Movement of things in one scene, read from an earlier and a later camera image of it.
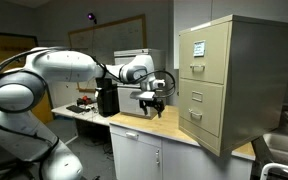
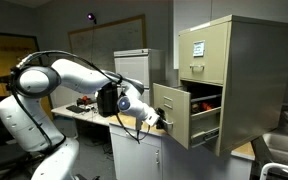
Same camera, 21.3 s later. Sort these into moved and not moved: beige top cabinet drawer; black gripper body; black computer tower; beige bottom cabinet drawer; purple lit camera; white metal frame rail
Moved: beige bottom cabinet drawer; black gripper body
Not moved: beige top cabinet drawer; black computer tower; white metal frame rail; purple lit camera
